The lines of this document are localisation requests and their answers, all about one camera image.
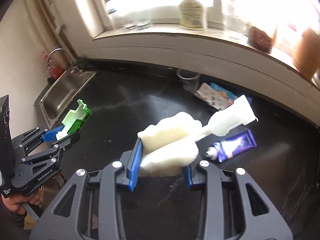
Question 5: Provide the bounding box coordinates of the green plastic box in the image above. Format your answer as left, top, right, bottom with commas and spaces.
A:
56, 99, 92, 140

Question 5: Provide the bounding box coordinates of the white fluffy cleaning brush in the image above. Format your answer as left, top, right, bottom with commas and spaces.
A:
137, 95, 257, 177

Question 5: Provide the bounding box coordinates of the purple toothpaste tube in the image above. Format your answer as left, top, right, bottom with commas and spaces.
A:
205, 129, 257, 163

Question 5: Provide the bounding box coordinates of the white blister card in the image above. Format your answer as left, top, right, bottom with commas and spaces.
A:
194, 83, 230, 111

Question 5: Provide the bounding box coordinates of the blue snack wrapper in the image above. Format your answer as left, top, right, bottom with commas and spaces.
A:
210, 82, 238, 105

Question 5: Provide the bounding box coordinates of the clear plastic cup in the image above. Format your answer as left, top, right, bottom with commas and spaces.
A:
176, 68, 201, 93

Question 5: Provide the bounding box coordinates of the steel kitchen sink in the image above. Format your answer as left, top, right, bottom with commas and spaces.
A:
34, 66, 97, 128

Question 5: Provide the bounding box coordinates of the person left hand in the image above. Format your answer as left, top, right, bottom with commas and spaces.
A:
1, 189, 43, 215

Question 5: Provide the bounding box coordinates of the red bottle by sink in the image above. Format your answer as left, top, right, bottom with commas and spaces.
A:
42, 51, 64, 80

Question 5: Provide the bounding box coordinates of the chrome faucet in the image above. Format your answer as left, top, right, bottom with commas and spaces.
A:
46, 48, 72, 69

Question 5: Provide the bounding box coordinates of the glass tumbler on sill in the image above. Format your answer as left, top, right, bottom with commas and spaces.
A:
132, 2, 152, 30

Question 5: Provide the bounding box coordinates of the jar of brown contents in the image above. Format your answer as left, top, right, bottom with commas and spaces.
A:
247, 23, 277, 54

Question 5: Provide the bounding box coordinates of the detergent bottle on sill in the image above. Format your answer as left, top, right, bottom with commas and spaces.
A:
178, 0, 207, 30

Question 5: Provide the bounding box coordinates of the wooden utensil holder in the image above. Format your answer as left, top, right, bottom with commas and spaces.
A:
292, 28, 319, 81

